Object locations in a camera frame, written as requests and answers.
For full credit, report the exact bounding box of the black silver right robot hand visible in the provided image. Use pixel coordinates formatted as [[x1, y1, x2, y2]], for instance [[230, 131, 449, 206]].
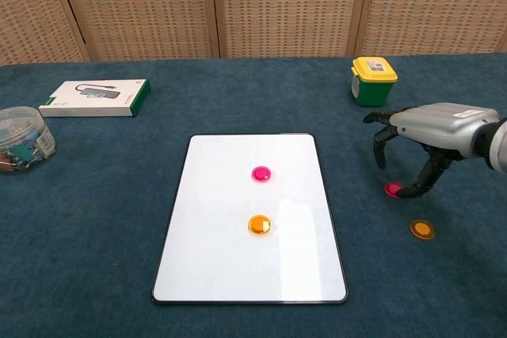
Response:
[[363, 102, 502, 199]]

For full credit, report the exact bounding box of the pink round magnet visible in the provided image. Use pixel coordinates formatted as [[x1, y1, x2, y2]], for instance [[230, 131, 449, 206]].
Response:
[[383, 181, 405, 199], [251, 165, 273, 184]]

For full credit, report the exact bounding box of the orange round magnet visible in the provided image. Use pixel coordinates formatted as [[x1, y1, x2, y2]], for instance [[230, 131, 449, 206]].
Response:
[[247, 214, 273, 237], [409, 219, 436, 241]]

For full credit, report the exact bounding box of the white rectangular board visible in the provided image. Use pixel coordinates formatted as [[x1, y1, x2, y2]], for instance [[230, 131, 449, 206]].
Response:
[[151, 134, 349, 306]]

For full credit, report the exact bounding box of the yellow lidded green container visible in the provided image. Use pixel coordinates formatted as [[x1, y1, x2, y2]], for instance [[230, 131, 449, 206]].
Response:
[[350, 56, 398, 108]]

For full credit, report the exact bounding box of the woven bamboo folding screen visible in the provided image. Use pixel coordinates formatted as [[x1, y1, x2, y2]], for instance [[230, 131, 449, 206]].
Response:
[[0, 0, 507, 66]]

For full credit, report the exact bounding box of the white green usb hub box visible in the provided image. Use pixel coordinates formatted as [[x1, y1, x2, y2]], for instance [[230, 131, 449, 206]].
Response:
[[38, 78, 152, 119]]

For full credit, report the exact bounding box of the blue felt table mat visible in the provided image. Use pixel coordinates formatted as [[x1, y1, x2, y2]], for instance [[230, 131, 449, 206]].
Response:
[[0, 51, 507, 338]]

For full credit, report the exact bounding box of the clear jar of binder clips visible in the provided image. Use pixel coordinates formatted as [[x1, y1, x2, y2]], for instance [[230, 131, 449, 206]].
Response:
[[0, 106, 57, 176]]

